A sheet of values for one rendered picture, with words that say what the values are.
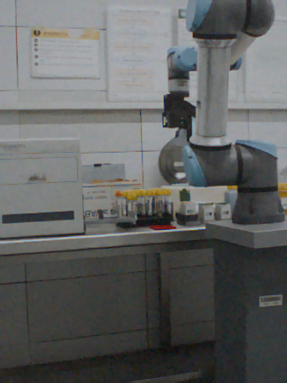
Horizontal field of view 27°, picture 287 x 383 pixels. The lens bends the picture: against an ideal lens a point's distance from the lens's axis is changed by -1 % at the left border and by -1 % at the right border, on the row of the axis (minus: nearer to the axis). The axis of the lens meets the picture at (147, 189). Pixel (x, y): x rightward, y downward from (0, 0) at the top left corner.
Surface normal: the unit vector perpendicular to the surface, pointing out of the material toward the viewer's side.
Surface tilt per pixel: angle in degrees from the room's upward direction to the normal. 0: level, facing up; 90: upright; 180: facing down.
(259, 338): 90
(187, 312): 90
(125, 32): 93
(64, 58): 89
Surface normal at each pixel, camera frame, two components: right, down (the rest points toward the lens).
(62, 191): 0.33, 0.04
